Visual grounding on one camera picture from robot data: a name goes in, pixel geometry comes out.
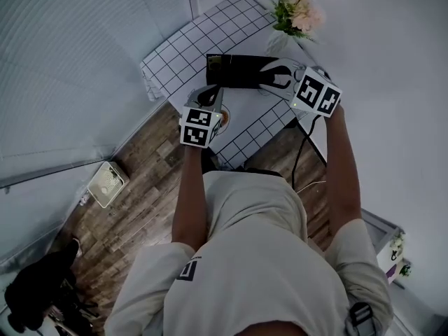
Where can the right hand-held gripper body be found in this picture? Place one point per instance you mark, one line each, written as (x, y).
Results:
(316, 93)

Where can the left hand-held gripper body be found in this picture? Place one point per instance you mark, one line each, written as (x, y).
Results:
(196, 128)

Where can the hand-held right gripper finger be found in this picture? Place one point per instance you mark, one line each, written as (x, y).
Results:
(271, 84)
(274, 69)

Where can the black container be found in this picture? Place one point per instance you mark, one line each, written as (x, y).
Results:
(238, 72)

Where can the person's right forearm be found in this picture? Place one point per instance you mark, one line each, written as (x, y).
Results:
(341, 173)

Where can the person's left forearm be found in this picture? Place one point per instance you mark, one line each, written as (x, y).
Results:
(190, 194)

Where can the small dish with orange contents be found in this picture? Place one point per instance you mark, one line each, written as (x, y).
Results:
(225, 118)

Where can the white ribbed vase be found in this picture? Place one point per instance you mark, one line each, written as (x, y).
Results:
(278, 44)

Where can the white grid-pattern tablecloth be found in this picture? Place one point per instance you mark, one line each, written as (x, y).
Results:
(196, 47)

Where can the pink flower bouquet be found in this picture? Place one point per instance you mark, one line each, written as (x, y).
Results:
(297, 10)

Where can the white box appliance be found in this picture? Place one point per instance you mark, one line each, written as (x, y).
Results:
(106, 184)

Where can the person's beige shirt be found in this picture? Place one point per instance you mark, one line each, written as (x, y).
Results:
(252, 257)

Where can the white shelf unit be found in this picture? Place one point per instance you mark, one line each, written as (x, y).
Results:
(385, 243)

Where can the purple card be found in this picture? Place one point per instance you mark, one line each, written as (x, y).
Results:
(393, 271)

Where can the black bag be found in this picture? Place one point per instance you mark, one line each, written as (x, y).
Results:
(38, 285)

